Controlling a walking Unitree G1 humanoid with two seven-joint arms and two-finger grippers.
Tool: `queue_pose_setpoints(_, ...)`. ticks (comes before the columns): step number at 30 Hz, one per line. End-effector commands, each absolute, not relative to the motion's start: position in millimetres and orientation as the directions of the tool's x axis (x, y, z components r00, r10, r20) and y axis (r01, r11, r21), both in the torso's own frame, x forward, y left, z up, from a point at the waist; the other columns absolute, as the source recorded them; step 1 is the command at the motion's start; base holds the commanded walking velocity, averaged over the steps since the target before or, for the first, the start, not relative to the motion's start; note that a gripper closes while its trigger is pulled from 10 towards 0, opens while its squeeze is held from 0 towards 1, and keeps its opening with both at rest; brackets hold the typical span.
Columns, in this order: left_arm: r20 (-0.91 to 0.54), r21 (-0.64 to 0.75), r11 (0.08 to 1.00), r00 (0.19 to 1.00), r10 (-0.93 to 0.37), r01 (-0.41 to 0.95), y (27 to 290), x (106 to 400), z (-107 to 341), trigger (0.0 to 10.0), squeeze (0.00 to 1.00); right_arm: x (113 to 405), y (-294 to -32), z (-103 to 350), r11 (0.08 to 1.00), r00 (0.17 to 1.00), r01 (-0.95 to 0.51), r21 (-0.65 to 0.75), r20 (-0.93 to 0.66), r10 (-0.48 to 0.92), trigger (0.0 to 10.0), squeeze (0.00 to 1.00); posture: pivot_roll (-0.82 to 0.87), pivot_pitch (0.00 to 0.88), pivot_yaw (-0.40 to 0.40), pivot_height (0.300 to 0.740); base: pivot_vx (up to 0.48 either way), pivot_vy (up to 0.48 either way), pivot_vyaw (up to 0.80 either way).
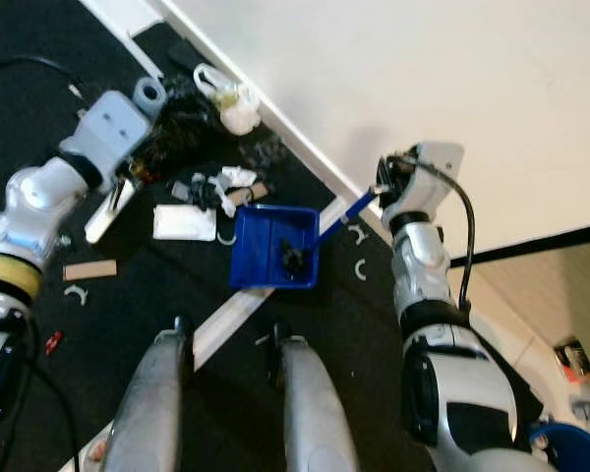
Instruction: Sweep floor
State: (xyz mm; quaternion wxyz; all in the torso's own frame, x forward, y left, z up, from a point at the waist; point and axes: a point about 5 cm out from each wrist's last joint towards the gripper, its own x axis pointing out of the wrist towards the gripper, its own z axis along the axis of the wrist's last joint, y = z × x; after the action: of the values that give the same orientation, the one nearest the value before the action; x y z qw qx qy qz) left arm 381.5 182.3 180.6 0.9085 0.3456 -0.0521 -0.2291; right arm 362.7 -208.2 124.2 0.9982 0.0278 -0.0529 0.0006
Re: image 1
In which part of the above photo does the silver right robot leg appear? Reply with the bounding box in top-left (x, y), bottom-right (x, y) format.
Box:
top-left (270, 334), bottom-right (370, 472)

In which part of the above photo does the black crumpled debris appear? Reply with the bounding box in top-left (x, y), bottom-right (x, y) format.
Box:
top-left (170, 175), bottom-right (212, 206)
top-left (251, 136), bottom-right (291, 173)

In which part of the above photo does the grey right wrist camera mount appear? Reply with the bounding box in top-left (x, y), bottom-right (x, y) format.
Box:
top-left (408, 141), bottom-right (466, 217)

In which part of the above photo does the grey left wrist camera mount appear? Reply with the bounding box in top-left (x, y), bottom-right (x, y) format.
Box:
top-left (74, 77), bottom-right (170, 178)

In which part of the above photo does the blue plastic dustpan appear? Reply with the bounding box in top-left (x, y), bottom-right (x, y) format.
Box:
top-left (229, 185), bottom-right (386, 290)

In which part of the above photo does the white brush with black handle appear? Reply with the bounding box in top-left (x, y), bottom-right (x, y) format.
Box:
top-left (87, 177), bottom-right (139, 245)

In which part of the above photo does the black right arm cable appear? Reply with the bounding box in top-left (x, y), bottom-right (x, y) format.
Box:
top-left (411, 155), bottom-right (478, 314)

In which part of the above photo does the silver left robot leg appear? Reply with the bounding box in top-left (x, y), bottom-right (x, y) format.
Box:
top-left (103, 317), bottom-right (198, 472)

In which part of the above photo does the small black debris piece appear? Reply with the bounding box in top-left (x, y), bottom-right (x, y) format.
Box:
top-left (278, 236), bottom-right (311, 279)

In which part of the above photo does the black floor mat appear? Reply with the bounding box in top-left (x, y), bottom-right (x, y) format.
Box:
top-left (0, 0), bottom-right (345, 472)
top-left (98, 202), bottom-right (532, 472)

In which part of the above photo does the silver robot leg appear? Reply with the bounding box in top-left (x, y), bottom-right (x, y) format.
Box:
top-left (270, 334), bottom-right (370, 472)
top-left (103, 317), bottom-right (198, 472)

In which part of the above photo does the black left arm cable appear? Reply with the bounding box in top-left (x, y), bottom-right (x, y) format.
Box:
top-left (0, 54), bottom-right (88, 99)

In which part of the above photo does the small orange black box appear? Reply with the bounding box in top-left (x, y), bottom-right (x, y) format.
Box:
top-left (556, 339), bottom-right (590, 384)

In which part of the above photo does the brown cardboard strip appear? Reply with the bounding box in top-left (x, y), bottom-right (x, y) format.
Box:
top-left (233, 183), bottom-right (271, 204)
top-left (63, 261), bottom-right (117, 280)

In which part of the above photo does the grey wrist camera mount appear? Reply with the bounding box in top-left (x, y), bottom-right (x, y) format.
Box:
top-left (74, 77), bottom-right (170, 178)
top-left (408, 141), bottom-right (466, 217)

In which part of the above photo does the white flat packet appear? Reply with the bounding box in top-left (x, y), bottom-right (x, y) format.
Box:
top-left (152, 205), bottom-right (218, 243)

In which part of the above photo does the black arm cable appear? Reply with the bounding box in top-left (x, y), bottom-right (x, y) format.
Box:
top-left (411, 155), bottom-right (478, 314)
top-left (0, 54), bottom-right (88, 99)

